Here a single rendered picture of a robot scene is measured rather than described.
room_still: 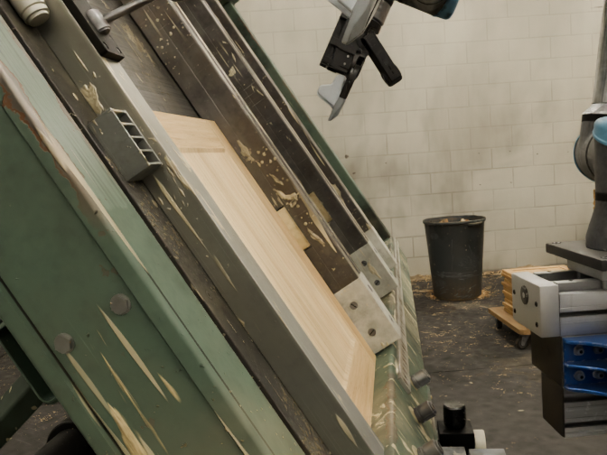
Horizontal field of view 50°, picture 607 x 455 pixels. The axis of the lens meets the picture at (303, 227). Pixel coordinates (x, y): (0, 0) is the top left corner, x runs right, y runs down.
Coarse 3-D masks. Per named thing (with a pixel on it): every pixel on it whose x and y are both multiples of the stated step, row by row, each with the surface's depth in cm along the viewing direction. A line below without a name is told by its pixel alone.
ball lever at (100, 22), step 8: (136, 0) 73; (144, 0) 73; (152, 0) 74; (176, 0) 75; (120, 8) 72; (128, 8) 72; (136, 8) 73; (88, 16) 70; (96, 16) 70; (104, 16) 71; (112, 16) 72; (120, 16) 72; (96, 24) 70; (104, 24) 71; (104, 32) 71
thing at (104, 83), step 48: (48, 0) 69; (96, 96) 70; (192, 192) 70; (192, 240) 70; (240, 240) 74; (240, 288) 70; (288, 336) 70; (288, 384) 71; (336, 384) 73; (336, 432) 70
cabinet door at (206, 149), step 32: (192, 128) 95; (192, 160) 86; (224, 160) 102; (224, 192) 90; (256, 192) 106; (256, 224) 95; (256, 256) 85; (288, 256) 101; (288, 288) 90; (320, 288) 106; (320, 320) 94; (320, 352) 85; (352, 352) 99; (352, 384) 88
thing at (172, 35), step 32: (128, 0) 111; (160, 0) 110; (160, 32) 111; (192, 32) 111; (192, 64) 111; (192, 96) 112; (224, 96) 111; (224, 128) 111; (256, 128) 111; (256, 160) 111; (288, 192) 111; (320, 224) 111; (320, 256) 112; (352, 288) 112; (352, 320) 112; (384, 320) 112
